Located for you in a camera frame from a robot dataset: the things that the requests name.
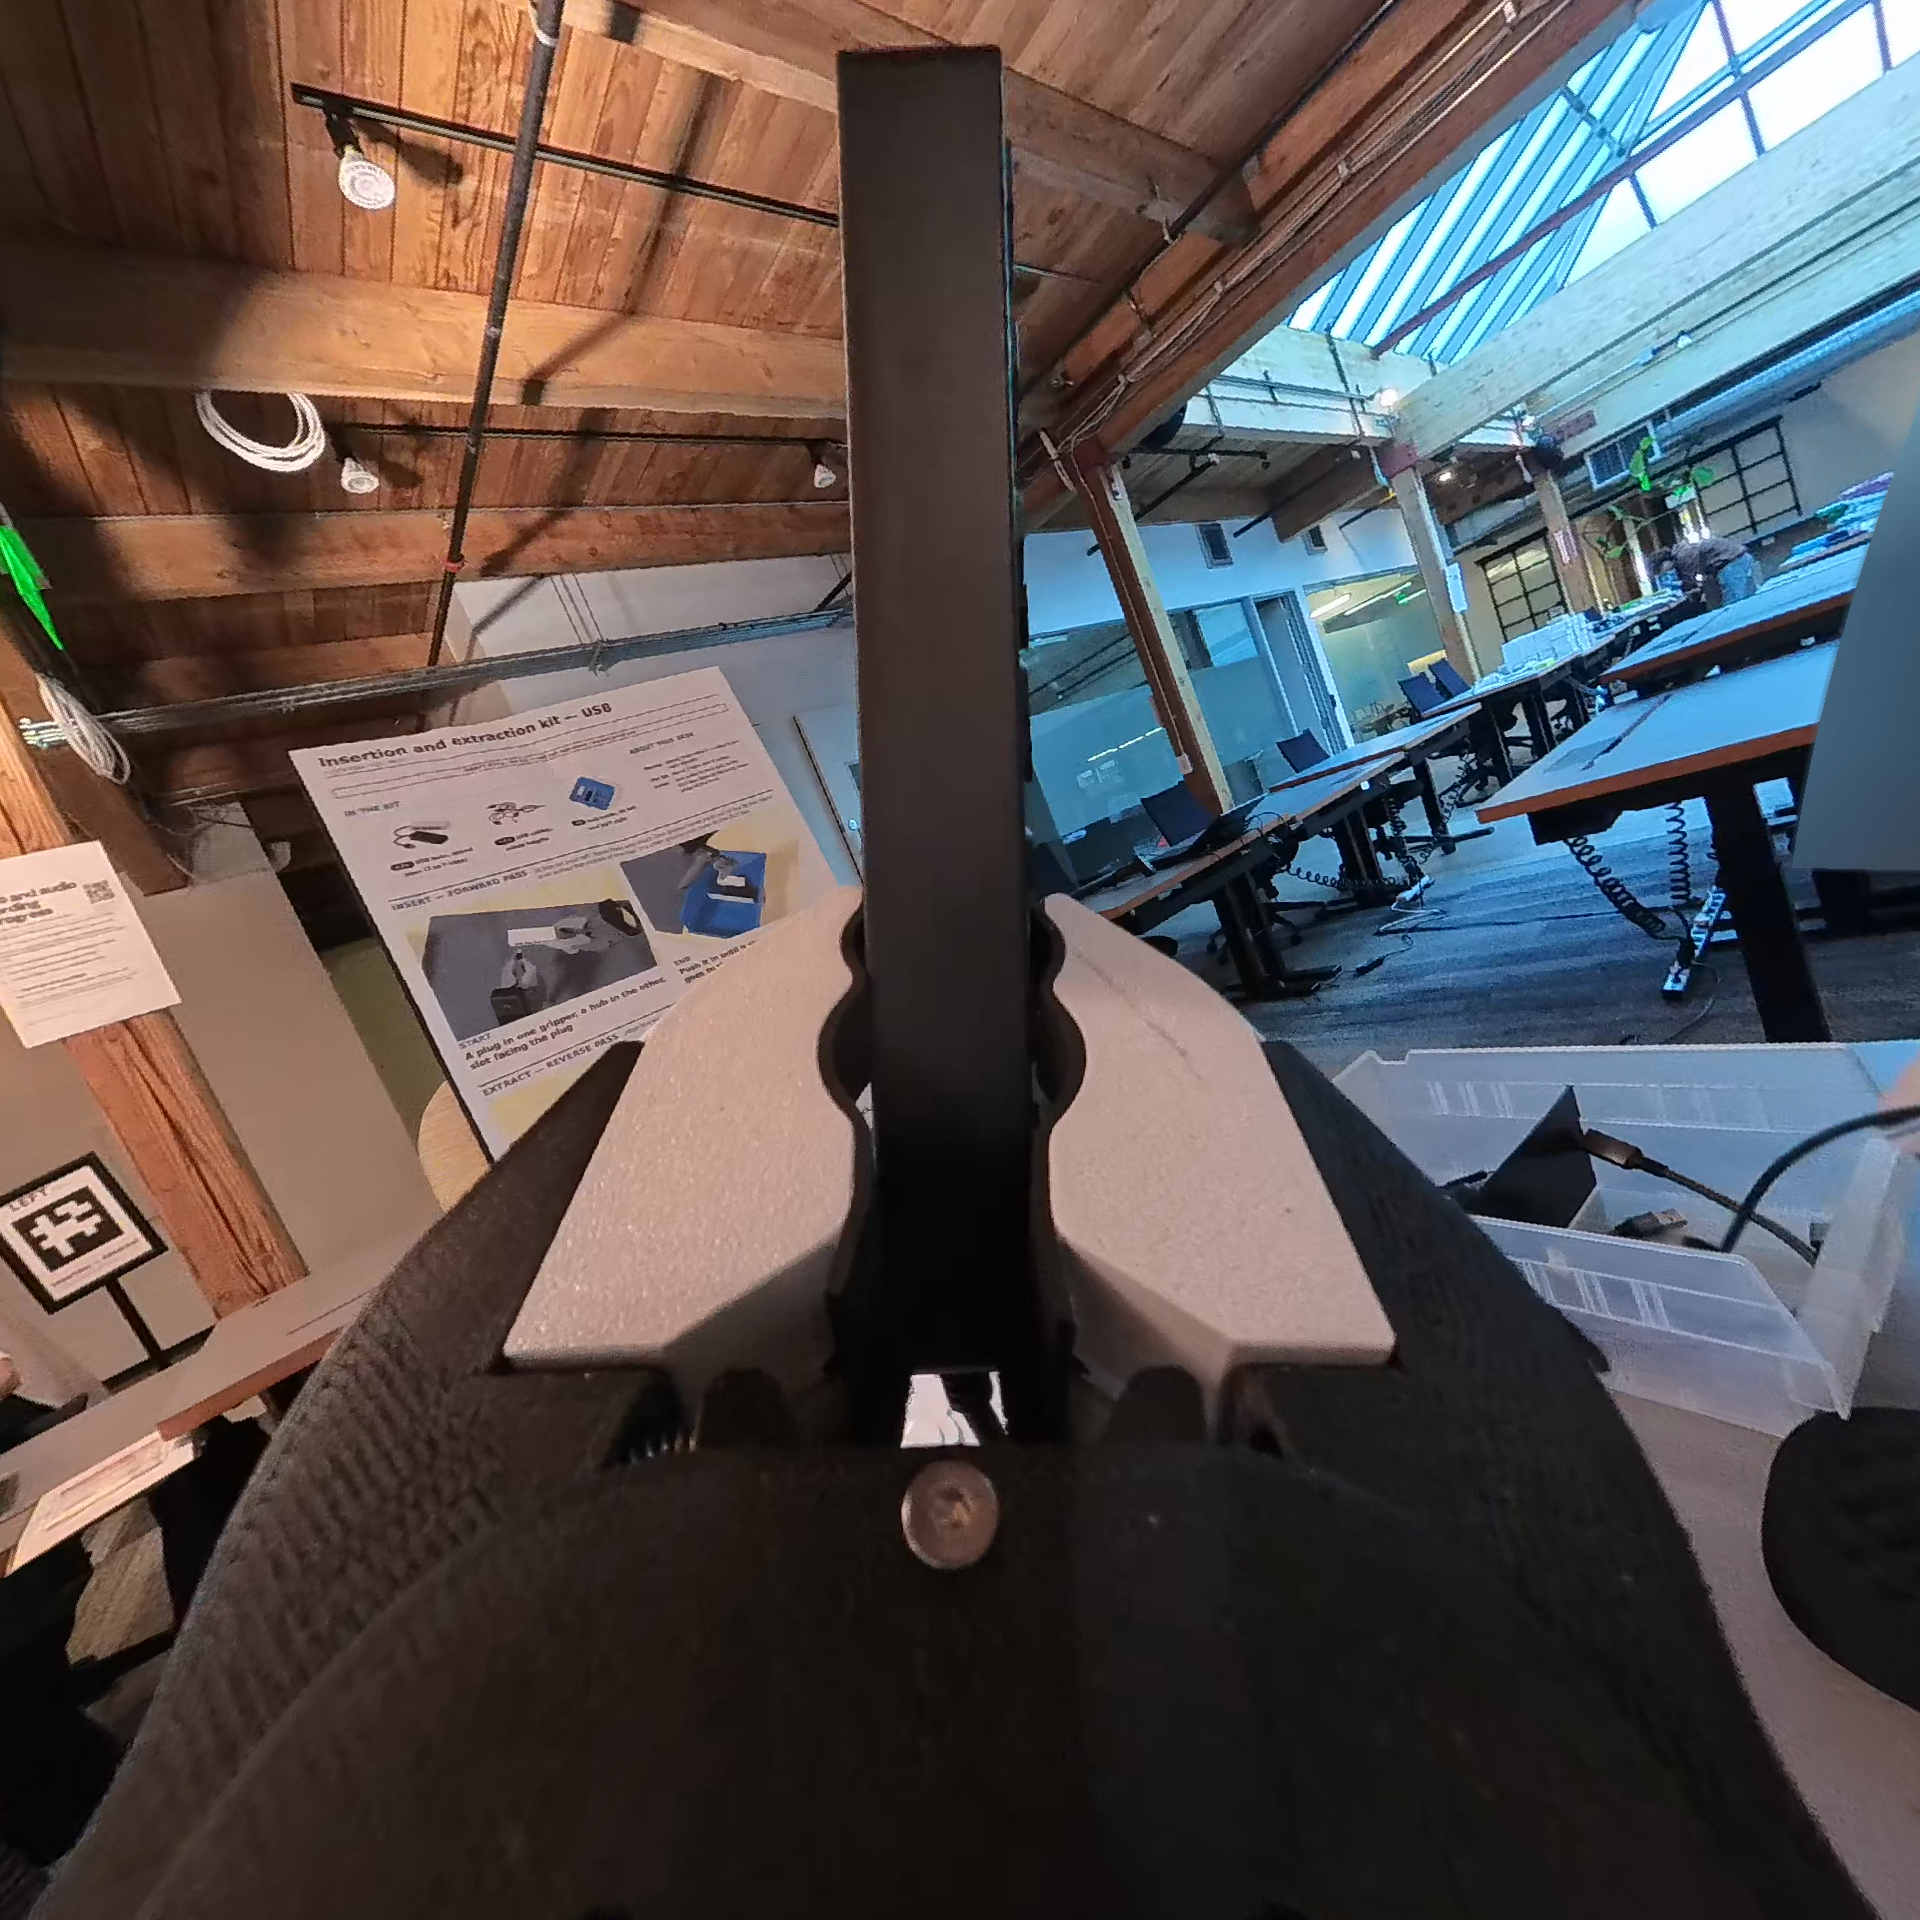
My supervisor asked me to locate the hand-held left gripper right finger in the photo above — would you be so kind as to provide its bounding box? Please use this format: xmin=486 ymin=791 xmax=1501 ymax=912
xmin=1039 ymin=892 xmax=1400 ymax=1368

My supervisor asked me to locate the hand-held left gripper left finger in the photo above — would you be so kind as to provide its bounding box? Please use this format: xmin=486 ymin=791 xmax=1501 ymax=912
xmin=503 ymin=884 xmax=881 ymax=1375

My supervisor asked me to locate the black usb hub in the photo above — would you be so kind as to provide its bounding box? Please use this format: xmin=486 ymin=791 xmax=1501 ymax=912
xmin=836 ymin=44 xmax=1057 ymax=1450

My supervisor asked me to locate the wooden office desk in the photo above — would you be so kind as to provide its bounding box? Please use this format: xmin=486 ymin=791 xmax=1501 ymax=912
xmin=1095 ymin=704 xmax=1503 ymax=1000
xmin=1477 ymin=644 xmax=1849 ymax=1045

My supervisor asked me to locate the black divider panel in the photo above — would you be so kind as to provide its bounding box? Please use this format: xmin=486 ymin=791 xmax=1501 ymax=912
xmin=1477 ymin=1086 xmax=1600 ymax=1225

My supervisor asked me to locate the printed instruction poster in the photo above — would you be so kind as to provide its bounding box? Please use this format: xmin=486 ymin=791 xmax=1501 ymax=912
xmin=288 ymin=666 xmax=843 ymax=1158

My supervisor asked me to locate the large clear plastic bin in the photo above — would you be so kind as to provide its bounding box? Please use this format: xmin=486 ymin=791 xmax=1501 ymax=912
xmin=1332 ymin=1042 xmax=1908 ymax=1420

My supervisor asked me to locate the white power strip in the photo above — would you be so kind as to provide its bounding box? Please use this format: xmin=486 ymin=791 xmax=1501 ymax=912
xmin=1665 ymin=884 xmax=1728 ymax=1000

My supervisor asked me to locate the fiducial marker sign on stand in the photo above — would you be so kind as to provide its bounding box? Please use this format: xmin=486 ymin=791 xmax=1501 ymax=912
xmin=0 ymin=1153 xmax=171 ymax=1375

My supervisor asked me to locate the white paper notice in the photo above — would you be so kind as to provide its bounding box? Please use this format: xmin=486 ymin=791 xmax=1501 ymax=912
xmin=0 ymin=841 xmax=182 ymax=1051

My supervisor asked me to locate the black quilted pad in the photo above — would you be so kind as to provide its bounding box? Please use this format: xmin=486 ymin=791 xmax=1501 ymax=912
xmin=1763 ymin=1403 xmax=1920 ymax=1713

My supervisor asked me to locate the green exit sign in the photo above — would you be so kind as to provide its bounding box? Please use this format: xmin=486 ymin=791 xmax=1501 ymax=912
xmin=0 ymin=511 xmax=70 ymax=655

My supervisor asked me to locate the black cable with plug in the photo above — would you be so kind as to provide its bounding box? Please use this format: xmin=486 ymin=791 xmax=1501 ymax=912
xmin=1575 ymin=1110 xmax=1893 ymax=1263

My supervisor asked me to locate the white cable bundle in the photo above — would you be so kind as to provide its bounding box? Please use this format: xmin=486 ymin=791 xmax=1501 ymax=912
xmin=31 ymin=674 xmax=130 ymax=783

